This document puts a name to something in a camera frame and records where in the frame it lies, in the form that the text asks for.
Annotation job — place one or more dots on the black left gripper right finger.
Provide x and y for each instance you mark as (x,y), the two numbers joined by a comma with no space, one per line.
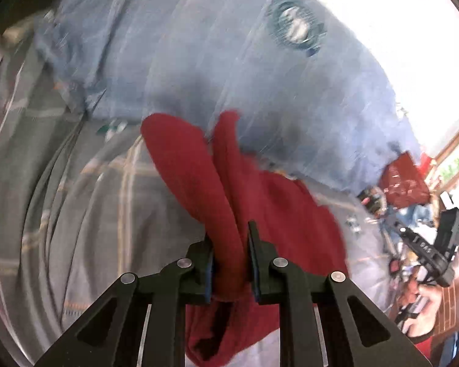
(324,320)

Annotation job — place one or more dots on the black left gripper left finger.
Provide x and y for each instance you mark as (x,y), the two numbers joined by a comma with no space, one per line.
(138,320)

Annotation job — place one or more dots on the red fleece garment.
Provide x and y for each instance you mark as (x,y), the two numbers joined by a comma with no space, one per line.
(225,190)

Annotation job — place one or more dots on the red sleeved right forearm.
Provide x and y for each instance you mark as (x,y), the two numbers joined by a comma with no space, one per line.
(428,345)

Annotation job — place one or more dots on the blue clothes pile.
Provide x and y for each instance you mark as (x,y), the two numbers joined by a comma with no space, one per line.
(416,214)

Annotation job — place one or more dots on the red plastic bag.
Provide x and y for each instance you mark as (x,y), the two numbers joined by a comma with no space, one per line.
(403,184)

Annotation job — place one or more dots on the small dark jar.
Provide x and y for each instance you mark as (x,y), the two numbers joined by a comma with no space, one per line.
(374,200)

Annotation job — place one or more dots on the grey patterned bed sheet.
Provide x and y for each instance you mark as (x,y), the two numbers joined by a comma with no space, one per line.
(81,203)

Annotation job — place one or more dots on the blue plaid pillow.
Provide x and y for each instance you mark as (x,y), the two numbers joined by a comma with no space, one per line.
(311,98)

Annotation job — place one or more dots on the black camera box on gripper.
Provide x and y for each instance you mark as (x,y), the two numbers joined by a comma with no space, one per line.
(449,229)

